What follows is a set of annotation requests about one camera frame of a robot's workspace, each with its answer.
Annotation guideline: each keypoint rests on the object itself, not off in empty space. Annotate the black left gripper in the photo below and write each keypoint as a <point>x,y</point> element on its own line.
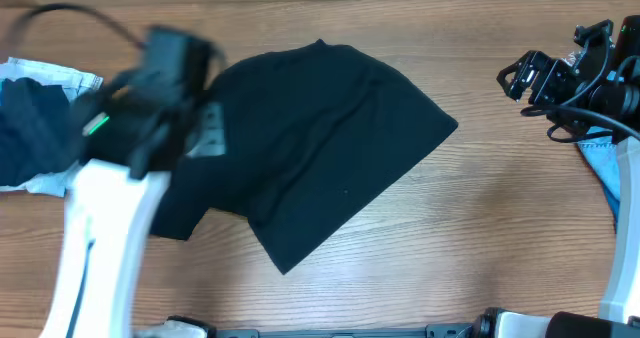
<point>198,112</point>

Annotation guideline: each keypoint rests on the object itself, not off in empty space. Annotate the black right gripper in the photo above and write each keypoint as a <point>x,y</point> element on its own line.
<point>542,76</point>

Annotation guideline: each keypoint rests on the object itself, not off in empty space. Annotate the black t-shirt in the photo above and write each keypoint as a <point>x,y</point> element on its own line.
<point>312,135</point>

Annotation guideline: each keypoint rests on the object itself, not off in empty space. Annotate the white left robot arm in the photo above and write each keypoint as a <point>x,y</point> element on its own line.
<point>129,137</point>

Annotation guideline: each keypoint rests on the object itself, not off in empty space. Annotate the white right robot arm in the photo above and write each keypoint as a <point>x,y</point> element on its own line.
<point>599,88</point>

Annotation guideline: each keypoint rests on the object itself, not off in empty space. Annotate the blue denim jeans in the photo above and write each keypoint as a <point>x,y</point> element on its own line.
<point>600,154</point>

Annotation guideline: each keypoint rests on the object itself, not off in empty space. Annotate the folded light denim garment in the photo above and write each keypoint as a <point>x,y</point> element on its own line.
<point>74,83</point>

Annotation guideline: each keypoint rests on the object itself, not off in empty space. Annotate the folded navy garment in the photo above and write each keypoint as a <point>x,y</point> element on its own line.
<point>35,130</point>

